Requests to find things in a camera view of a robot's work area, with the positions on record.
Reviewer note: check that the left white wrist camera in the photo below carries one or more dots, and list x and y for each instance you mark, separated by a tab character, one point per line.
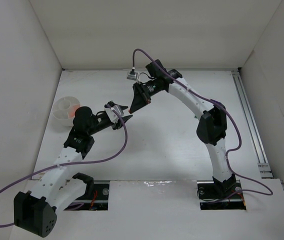
113	116

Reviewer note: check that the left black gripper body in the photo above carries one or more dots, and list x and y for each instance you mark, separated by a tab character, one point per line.
107	122

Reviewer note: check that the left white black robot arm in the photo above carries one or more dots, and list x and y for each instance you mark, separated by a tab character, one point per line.
36	210

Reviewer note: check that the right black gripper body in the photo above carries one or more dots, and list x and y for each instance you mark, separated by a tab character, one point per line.
142	92

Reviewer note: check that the right aluminium rail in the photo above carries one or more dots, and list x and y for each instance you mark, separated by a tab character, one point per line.
262	161

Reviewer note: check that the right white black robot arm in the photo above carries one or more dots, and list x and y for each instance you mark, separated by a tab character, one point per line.
212	120

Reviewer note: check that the white round divided container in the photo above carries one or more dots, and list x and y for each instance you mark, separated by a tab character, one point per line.
63	110

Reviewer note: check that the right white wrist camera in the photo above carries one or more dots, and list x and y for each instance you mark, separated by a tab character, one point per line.
133	75

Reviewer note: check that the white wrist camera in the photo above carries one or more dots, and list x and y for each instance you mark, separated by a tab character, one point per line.
113	116
133	75

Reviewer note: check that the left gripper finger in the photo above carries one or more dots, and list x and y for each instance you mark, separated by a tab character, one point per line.
111	106
119	123

